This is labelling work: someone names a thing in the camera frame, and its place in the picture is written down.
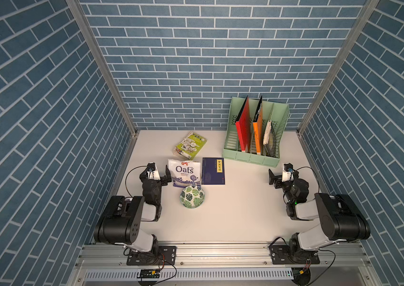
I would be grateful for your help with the orange folder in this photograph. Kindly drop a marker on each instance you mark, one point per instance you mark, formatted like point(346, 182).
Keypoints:
point(257, 126)

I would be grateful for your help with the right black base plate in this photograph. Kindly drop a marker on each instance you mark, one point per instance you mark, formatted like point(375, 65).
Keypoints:
point(283, 255)

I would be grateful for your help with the white purple oats bag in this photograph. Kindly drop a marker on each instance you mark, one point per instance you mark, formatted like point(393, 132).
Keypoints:
point(185, 173)

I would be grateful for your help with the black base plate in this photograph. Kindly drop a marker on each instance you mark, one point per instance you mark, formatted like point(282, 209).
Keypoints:
point(283, 255)
point(165, 255)

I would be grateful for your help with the white perforated cable duct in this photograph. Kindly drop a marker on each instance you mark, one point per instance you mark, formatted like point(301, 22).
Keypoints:
point(193, 274)

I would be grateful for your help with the mint green file organizer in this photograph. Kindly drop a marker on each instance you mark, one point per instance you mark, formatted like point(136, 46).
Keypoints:
point(275, 113)

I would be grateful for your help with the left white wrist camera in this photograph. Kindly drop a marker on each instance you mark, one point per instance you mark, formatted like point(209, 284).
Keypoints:
point(152, 172)

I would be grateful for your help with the green leaf pattern bowl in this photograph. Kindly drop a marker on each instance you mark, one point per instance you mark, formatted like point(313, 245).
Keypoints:
point(192, 196)

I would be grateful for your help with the red folder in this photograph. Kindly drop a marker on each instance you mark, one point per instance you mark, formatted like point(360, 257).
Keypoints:
point(243, 126)

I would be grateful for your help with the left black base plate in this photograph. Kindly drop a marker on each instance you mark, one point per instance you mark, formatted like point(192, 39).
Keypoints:
point(165, 255)

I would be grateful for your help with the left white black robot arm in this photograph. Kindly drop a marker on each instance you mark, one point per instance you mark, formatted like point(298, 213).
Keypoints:
point(120, 221)

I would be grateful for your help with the small black electronics board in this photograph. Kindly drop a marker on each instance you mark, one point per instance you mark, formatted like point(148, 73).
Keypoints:
point(150, 274)

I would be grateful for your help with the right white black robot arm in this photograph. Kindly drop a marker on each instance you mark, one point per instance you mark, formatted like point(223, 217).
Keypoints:
point(340, 220)

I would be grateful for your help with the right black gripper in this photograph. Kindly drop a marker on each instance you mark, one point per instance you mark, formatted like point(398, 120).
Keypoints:
point(278, 179)

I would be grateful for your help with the dark blue book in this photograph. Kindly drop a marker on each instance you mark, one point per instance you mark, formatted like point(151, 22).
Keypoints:
point(213, 172)

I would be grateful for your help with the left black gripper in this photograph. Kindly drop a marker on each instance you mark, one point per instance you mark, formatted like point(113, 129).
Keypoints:
point(163, 180)

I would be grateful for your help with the green comic book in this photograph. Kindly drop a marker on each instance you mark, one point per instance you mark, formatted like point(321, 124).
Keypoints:
point(190, 146)

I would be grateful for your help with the aluminium mounting rail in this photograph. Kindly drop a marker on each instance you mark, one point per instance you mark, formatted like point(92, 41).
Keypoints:
point(220, 255)

